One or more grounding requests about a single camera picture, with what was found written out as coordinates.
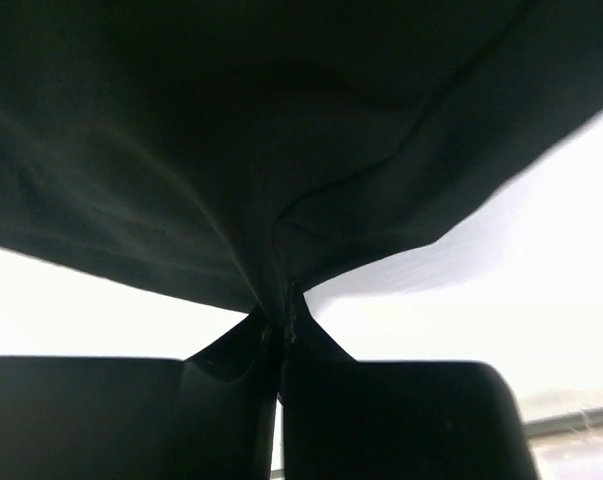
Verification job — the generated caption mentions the black shorts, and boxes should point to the black shorts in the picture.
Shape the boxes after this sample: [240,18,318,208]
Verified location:
[0,0,603,321]

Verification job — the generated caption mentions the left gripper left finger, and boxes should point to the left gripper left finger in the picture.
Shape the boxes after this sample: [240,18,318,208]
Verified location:
[0,309,276,479]

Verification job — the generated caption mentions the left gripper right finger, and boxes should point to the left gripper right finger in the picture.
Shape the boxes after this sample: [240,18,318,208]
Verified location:
[279,285,538,480]

